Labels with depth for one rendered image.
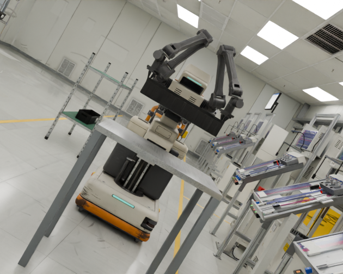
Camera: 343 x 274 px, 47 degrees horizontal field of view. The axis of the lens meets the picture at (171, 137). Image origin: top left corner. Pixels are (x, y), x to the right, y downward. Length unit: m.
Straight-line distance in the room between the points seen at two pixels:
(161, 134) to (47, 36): 10.09
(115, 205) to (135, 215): 0.17
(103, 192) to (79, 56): 9.66
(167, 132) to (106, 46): 9.45
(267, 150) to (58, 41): 7.41
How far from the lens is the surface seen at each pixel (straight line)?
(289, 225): 2.96
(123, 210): 3.02
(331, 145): 4.82
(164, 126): 2.97
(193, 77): 2.90
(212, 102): 2.87
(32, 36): 12.98
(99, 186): 3.00
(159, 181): 3.29
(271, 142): 7.96
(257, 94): 12.06
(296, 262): 3.40
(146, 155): 1.91
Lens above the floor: 1.07
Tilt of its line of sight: 4 degrees down
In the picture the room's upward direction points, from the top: 31 degrees clockwise
